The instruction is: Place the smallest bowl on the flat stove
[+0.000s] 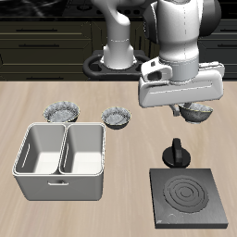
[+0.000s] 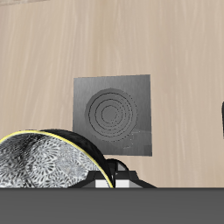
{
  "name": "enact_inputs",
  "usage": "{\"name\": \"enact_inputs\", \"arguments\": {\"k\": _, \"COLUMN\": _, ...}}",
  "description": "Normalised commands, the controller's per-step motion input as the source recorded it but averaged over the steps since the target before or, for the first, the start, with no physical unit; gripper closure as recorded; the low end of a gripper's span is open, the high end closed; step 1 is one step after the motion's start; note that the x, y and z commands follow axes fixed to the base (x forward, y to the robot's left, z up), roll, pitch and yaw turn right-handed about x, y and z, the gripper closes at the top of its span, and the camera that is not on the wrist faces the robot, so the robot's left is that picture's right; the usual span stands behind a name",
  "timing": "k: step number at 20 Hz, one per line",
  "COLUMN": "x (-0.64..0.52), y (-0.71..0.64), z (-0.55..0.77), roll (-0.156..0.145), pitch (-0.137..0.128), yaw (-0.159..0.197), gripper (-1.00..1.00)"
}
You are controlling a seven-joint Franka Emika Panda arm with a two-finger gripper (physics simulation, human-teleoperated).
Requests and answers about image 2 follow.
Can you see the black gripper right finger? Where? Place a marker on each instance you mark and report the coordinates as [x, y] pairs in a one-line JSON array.
[[122, 175]]

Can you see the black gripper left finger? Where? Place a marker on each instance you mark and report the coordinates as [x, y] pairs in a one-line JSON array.
[[92, 176]]

